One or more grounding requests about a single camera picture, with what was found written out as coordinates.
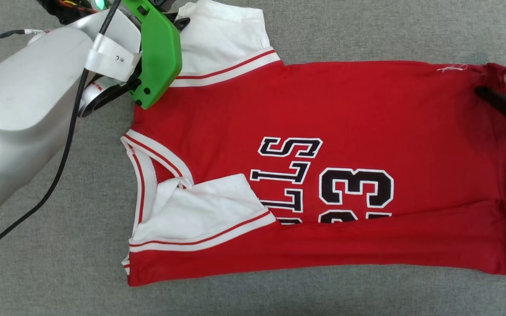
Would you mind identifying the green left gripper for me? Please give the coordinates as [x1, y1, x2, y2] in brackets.
[121, 0, 191, 111]

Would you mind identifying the red and white basketball jersey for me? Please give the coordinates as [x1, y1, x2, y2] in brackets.
[120, 0, 506, 288]

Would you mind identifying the white cable label tag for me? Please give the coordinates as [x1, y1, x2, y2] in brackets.
[85, 34, 142, 84]

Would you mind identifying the black left cable teal plug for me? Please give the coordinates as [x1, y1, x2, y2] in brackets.
[0, 0, 123, 267]

